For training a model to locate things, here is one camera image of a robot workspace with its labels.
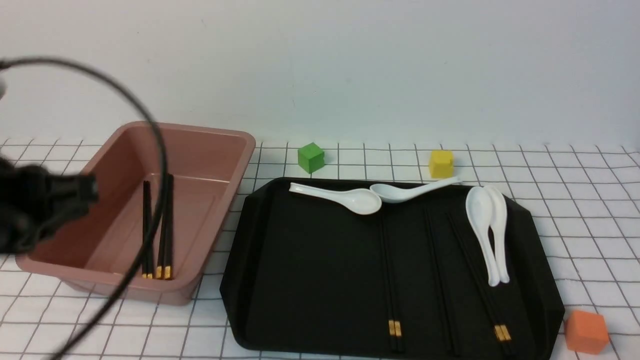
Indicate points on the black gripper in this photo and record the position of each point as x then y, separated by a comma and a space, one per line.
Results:
35, 203

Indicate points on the black gold-band chopstick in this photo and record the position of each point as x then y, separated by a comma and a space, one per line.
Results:
387, 286
475, 280
397, 313
169, 232
159, 272
482, 280

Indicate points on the pink rectangular plastic bin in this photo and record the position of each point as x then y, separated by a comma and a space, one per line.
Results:
93, 253

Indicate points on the black chopstick in bin left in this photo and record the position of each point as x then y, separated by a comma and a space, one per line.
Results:
146, 215

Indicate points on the black chopstick in bin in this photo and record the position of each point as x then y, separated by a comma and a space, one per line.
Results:
146, 215
150, 247

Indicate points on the black chopstick in bin right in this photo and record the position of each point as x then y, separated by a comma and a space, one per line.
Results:
150, 247

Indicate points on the green cube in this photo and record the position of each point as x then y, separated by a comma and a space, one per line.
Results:
311, 158

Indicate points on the black plastic tray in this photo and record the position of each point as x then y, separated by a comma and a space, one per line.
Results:
304, 275

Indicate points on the white ceramic spoon far left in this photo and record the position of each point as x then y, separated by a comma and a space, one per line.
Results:
361, 201

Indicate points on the white ceramic spoon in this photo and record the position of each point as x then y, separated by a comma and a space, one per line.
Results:
479, 209
361, 201
393, 195
498, 226

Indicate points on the white ceramic spoon centre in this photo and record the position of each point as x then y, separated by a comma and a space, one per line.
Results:
393, 195

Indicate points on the yellow cube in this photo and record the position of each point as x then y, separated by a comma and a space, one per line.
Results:
441, 164

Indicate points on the white ceramic spoon lower right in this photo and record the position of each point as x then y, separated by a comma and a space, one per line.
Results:
479, 209

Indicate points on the white ceramic spoon upper right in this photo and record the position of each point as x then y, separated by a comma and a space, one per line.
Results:
498, 226

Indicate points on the white grid tablecloth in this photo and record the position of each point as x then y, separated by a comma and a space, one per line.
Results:
584, 200

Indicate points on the orange cube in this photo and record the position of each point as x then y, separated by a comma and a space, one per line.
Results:
586, 332

